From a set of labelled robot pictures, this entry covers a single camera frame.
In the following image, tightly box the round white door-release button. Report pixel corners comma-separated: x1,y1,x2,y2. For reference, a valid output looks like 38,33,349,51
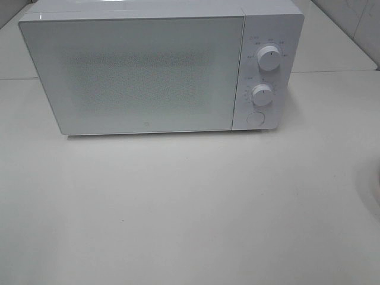
246,111,265,127

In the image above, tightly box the white microwave door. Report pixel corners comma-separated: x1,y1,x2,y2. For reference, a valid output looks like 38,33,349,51
19,17,243,135

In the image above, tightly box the pink round plate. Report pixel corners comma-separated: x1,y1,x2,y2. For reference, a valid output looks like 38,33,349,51
368,161,379,199

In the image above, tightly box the lower white microwave knob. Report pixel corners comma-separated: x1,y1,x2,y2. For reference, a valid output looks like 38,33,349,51
251,83,274,106

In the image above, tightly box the white microwave knob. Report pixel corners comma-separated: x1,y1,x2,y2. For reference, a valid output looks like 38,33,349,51
257,44,281,71
251,83,274,106

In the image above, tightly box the upper white microwave knob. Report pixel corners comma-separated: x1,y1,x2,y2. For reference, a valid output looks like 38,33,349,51
257,44,281,71

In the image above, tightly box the white microwave oven body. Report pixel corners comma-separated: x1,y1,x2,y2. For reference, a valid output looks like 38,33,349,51
18,1,304,131

